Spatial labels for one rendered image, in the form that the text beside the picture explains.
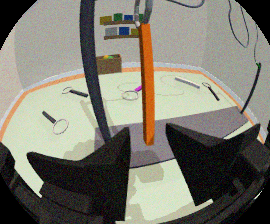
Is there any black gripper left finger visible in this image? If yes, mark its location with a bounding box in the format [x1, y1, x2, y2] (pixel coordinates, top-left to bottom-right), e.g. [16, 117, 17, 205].
[26, 127, 131, 221]

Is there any orange handle with grey loop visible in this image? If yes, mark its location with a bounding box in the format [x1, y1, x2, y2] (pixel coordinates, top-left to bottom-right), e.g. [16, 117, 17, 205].
[134, 0, 155, 147]

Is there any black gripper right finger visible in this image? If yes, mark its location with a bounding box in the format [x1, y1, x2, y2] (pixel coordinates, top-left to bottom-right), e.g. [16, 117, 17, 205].
[166, 123, 260, 206]

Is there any grey wire loop frame on two posts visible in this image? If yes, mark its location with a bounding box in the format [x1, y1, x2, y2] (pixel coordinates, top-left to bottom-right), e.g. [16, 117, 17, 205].
[79, 0, 261, 169]

